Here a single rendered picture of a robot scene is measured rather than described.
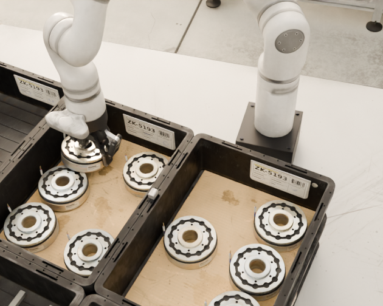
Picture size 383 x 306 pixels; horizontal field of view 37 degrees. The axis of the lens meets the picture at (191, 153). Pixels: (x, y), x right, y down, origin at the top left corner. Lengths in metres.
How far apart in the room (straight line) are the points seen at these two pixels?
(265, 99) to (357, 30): 1.79
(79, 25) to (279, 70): 0.43
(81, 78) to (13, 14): 2.23
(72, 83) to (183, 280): 0.42
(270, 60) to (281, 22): 0.09
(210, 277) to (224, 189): 0.21
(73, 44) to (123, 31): 2.01
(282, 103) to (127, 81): 0.55
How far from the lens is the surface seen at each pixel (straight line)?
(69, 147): 1.25
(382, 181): 1.44
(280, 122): 1.31
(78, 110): 1.09
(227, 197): 1.19
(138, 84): 1.63
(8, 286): 1.16
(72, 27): 0.97
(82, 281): 1.01
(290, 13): 1.14
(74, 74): 1.05
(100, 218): 1.19
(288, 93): 1.25
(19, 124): 1.41
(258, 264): 1.09
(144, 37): 2.93
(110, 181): 1.24
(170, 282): 1.10
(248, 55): 2.79
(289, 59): 1.18
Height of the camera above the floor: 1.80
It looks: 50 degrees down
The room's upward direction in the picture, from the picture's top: 3 degrees counter-clockwise
